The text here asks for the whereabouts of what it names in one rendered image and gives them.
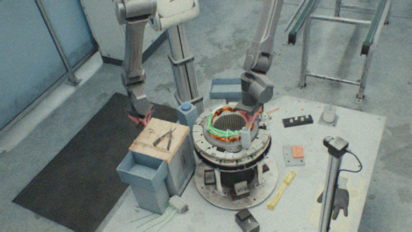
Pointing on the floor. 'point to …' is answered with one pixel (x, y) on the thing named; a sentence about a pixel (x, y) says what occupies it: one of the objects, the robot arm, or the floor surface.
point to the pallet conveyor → (381, 15)
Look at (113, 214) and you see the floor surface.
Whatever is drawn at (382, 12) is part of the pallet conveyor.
